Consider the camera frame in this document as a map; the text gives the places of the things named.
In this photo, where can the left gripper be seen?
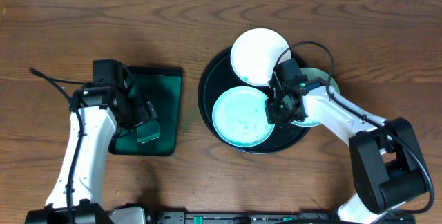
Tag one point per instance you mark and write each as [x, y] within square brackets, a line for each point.
[146, 112]

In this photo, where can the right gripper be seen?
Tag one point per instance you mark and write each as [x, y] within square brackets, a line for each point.
[272, 115]

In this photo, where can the green sponge cloth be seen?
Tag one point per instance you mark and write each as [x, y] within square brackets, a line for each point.
[148, 131]

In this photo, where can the teal plate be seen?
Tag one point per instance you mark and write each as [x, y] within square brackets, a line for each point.
[313, 73]
[239, 117]

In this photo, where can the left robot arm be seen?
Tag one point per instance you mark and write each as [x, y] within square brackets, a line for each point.
[100, 115]

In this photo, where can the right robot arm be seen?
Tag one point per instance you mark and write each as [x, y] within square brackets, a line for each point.
[387, 164]

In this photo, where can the black rectangular tray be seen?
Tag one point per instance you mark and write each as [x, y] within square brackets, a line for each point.
[163, 85]

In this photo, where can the black round tray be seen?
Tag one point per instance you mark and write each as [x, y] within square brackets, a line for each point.
[219, 77]

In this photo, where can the white plate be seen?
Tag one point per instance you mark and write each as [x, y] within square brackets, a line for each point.
[254, 55]

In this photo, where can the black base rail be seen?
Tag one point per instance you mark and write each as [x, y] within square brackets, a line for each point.
[241, 218]

